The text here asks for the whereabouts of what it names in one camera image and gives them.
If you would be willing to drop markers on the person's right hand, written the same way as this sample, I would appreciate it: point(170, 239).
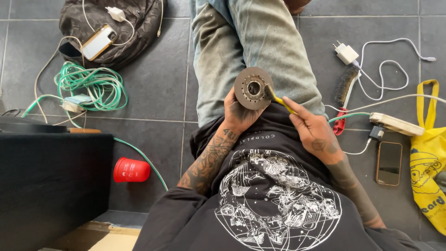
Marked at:
point(313, 134)

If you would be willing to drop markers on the person's left hand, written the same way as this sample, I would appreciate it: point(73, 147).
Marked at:
point(240, 111)

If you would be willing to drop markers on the round perforated metal disc part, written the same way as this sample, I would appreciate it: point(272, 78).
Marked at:
point(251, 88)

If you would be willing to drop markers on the person's faded blue jeans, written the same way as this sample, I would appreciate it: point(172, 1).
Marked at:
point(244, 52)

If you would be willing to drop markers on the small black charger plug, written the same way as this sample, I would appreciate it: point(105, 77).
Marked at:
point(376, 132)

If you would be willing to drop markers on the person's black printed shirt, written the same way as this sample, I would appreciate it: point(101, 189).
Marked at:
point(271, 195)

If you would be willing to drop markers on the gold framed black smartphone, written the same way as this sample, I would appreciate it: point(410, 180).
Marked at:
point(389, 163)

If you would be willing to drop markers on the cream power strip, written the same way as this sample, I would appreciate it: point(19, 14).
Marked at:
point(395, 124)

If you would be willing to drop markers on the yellow printed tote bag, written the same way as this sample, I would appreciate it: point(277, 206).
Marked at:
point(430, 167)

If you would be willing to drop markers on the red plastic cup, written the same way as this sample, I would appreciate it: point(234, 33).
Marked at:
point(131, 170)

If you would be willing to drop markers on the dark camouflage backpack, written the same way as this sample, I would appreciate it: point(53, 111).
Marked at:
point(115, 31)

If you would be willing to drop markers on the white cased smartphone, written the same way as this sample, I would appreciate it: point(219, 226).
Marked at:
point(98, 41)

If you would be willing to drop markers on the small white socket block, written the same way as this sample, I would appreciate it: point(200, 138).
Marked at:
point(72, 105)

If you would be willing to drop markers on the black box furniture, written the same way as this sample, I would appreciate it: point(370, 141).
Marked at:
point(48, 181)

